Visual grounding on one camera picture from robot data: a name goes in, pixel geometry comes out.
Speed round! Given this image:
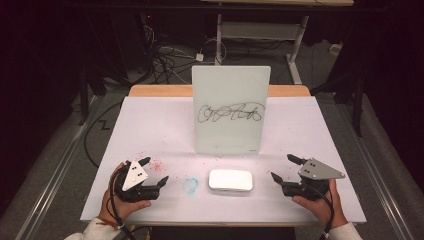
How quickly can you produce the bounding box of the person's left hand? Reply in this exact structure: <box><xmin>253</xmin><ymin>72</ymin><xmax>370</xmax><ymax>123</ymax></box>
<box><xmin>98</xmin><ymin>162</ymin><xmax>152</xmax><ymax>224</ymax></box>

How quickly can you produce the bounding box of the black metal stand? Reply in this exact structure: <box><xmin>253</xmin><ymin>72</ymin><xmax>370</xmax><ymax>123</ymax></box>
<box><xmin>310</xmin><ymin>71</ymin><xmax>365</xmax><ymax>138</ymax></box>
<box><xmin>77</xmin><ymin>63</ymin><xmax>101</xmax><ymax>127</ymax></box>

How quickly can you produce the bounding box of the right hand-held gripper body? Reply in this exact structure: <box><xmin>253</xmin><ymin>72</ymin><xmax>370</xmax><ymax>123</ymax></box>
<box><xmin>281</xmin><ymin>157</ymin><xmax>347</xmax><ymax>202</ymax></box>

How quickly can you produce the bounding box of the red string bracelet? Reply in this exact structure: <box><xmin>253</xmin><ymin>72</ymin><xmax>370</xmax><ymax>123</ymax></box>
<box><xmin>96</xmin><ymin>218</ymin><xmax>120</xmax><ymax>231</ymax></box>

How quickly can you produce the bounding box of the white paper table cover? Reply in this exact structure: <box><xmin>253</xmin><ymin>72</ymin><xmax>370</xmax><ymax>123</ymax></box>
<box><xmin>80</xmin><ymin>95</ymin><xmax>367</xmax><ymax>224</ymax></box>

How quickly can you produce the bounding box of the tangle of floor cables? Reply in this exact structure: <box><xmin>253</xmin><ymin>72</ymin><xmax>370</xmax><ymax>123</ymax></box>
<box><xmin>139</xmin><ymin>13</ymin><xmax>201</xmax><ymax>85</ymax></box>

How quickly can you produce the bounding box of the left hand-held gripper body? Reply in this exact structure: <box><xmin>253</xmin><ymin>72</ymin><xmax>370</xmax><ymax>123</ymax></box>
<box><xmin>114</xmin><ymin>160</ymin><xmax>161</xmax><ymax>204</ymax></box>

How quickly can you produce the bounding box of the white metal desk frame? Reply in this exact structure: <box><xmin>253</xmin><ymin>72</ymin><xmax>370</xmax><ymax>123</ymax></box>
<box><xmin>214</xmin><ymin>13</ymin><xmax>310</xmax><ymax>85</ymax></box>

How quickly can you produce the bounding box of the right hand-held gripper black cable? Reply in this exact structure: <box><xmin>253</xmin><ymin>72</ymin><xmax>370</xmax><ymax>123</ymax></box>
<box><xmin>304</xmin><ymin>183</ymin><xmax>336</xmax><ymax>240</ymax></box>

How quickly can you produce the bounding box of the aluminium floor rail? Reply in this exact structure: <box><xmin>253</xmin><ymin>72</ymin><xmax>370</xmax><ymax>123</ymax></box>
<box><xmin>13</xmin><ymin>94</ymin><xmax>105</xmax><ymax>240</ymax></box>
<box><xmin>333</xmin><ymin>96</ymin><xmax>416</xmax><ymax>240</ymax></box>

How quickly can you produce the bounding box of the person's right hand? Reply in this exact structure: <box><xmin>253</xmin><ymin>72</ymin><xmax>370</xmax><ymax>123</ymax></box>
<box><xmin>292</xmin><ymin>179</ymin><xmax>349</xmax><ymax>230</ymax></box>

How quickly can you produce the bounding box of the hand-held gripper black cable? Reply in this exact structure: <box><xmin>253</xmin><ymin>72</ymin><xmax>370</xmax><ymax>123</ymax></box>
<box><xmin>108</xmin><ymin>168</ymin><xmax>138</xmax><ymax>240</ymax></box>
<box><xmin>304</xmin><ymin>183</ymin><xmax>336</xmax><ymax>240</ymax></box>

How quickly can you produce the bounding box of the left hand-held gripper black cable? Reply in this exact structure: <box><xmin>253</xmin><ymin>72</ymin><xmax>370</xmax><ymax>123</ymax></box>
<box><xmin>108</xmin><ymin>168</ymin><xmax>138</xmax><ymax>240</ymax></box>

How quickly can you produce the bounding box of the black floor cable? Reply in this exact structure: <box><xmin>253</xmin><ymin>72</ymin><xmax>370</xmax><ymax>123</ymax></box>
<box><xmin>83</xmin><ymin>101</ymin><xmax>123</xmax><ymax>169</ymax></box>

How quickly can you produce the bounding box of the white whiteboard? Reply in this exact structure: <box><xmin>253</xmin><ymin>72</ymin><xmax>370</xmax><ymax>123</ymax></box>
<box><xmin>191</xmin><ymin>65</ymin><xmax>272</xmax><ymax>156</ymax></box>

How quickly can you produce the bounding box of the white whiteboard eraser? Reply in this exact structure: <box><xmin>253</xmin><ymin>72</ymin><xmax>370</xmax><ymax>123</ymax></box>
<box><xmin>208</xmin><ymin>168</ymin><xmax>254</xmax><ymax>193</ymax></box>

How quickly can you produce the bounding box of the white power strip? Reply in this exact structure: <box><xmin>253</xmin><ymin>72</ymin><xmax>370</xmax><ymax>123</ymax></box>
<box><xmin>329</xmin><ymin>42</ymin><xmax>344</xmax><ymax>56</ymax></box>

